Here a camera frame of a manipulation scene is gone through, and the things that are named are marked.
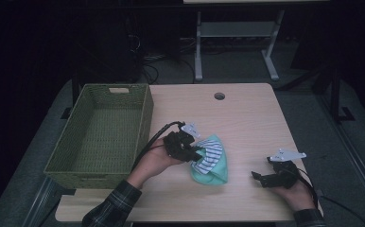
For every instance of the mint green striped baby garment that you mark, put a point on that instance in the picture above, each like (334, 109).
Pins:
(217, 170)

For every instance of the person's left hand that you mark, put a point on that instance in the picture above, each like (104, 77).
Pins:
(152, 164)

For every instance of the white metal desk frame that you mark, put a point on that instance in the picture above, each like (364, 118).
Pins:
(237, 29)

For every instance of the black stand with foot bracket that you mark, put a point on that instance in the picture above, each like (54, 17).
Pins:
(335, 94)
(75, 91)

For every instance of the grey metal floor rail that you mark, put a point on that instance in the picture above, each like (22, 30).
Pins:
(40, 201)
(354, 151)

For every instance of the grey tape strip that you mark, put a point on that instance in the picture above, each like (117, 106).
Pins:
(320, 192)

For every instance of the person's right hand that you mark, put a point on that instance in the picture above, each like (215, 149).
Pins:
(297, 195)

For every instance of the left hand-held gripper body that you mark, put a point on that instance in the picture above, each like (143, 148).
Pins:
(177, 146)

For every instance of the green woven basket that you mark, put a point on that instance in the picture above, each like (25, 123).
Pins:
(76, 151)

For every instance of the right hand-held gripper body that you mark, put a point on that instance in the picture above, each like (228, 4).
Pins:
(281, 176)

